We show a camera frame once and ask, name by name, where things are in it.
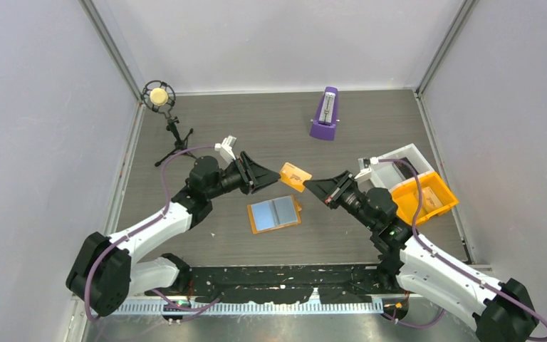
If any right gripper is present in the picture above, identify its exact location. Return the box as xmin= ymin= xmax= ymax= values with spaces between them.
xmin=303 ymin=170 xmax=377 ymax=231

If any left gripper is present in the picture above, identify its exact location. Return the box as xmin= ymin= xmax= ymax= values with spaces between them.
xmin=206 ymin=152 xmax=280 ymax=200

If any gold card with stripe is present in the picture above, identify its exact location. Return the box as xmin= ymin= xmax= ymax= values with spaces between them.
xmin=279 ymin=162 xmax=312 ymax=192

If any orange leather card holder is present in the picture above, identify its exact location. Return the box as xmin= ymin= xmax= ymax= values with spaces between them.
xmin=247 ymin=195 xmax=302 ymax=234

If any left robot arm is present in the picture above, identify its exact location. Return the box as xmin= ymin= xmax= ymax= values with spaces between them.
xmin=66 ymin=150 xmax=281 ymax=321

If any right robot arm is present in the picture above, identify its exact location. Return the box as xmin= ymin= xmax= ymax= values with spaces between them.
xmin=304 ymin=171 xmax=541 ymax=341

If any purple metronome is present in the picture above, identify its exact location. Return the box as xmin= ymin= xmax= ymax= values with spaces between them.
xmin=309 ymin=86 xmax=339 ymax=141

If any white plastic bin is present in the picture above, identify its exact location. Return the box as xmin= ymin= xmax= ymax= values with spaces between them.
xmin=358 ymin=143 xmax=434 ymax=191

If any tan block in orange bin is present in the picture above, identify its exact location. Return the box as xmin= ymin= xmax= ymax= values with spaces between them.
xmin=421 ymin=187 xmax=444 ymax=212

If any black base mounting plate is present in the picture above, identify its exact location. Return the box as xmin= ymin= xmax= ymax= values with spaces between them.
xmin=158 ymin=264 xmax=407 ymax=304

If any orange plastic bin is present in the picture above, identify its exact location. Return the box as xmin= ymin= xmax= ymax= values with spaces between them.
xmin=390 ymin=172 xmax=459 ymax=225

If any microphone on black tripod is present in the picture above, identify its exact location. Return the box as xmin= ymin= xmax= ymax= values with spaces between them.
xmin=140 ymin=80 xmax=197 ymax=167

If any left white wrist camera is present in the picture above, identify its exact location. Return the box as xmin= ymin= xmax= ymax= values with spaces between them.
xmin=214 ymin=135 xmax=237 ymax=164

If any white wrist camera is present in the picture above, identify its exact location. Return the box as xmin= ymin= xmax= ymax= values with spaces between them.
xmin=214 ymin=135 xmax=237 ymax=164
xmin=355 ymin=157 xmax=381 ymax=187

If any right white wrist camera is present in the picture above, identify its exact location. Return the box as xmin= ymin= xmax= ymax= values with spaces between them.
xmin=355 ymin=157 xmax=381 ymax=187

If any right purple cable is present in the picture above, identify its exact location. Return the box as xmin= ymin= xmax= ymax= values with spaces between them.
xmin=377 ymin=157 xmax=547 ymax=342

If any purple cable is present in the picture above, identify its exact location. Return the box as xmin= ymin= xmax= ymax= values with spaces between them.
xmin=83 ymin=145 xmax=225 ymax=324
xmin=377 ymin=157 xmax=547 ymax=342

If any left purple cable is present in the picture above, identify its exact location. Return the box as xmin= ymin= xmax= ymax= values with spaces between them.
xmin=83 ymin=145 xmax=225 ymax=324

